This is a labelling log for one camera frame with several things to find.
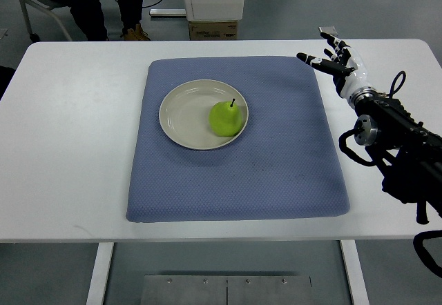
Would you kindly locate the grey metal base plate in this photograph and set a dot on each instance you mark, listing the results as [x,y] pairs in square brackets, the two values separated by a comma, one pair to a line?
[229,289]

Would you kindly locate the small grey floor plate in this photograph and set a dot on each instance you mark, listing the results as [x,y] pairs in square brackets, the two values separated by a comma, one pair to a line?
[330,30]

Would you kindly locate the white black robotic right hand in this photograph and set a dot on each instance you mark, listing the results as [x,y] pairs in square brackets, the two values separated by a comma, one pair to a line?
[343,63]

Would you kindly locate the brown cardboard box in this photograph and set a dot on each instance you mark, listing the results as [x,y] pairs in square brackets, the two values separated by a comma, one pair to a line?
[213,30]

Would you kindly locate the white table leg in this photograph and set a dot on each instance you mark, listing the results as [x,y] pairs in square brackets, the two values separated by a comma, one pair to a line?
[354,273]
[99,277]

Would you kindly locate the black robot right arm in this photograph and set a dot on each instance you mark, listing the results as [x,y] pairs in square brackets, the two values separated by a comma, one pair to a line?
[407,155]

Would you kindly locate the white metal chair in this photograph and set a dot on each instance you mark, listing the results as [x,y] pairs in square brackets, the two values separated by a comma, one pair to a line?
[46,7]

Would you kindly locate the beige round plate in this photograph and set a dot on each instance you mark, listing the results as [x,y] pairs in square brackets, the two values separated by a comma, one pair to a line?
[184,113]

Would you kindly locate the white floor rail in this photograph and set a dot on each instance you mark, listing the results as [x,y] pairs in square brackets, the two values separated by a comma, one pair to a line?
[167,12]

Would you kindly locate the blue textured mat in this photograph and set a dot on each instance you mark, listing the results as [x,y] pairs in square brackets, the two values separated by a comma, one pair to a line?
[283,166]

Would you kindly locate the white left table leg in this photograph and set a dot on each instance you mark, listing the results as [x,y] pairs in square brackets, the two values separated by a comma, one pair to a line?
[99,277]

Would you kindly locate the green pear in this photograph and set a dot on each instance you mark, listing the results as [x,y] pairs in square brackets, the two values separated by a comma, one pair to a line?
[225,118]

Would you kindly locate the white right table leg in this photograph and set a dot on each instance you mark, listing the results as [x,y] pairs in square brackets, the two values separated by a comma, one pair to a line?
[354,273]

